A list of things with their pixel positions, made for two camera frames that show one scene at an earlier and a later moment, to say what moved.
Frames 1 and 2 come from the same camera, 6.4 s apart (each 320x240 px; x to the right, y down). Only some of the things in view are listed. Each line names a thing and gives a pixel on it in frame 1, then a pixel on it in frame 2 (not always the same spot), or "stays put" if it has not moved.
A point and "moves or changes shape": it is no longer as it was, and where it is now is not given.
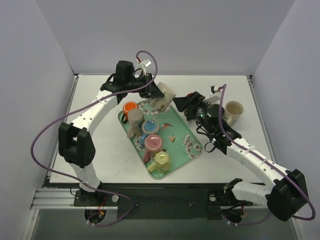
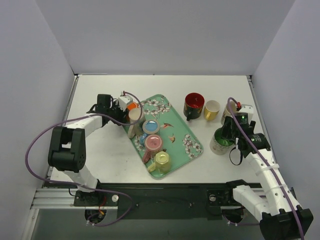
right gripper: [191, 105] → [229, 129]
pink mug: [152, 143] stays put
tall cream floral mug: [163, 104] moves or changes shape
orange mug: [128, 105] stays put
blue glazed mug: [149, 127] stays put
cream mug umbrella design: [233, 111] stays put
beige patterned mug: [135, 119] stays put
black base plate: [150, 200] stays put
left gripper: [149, 85] → [122, 116]
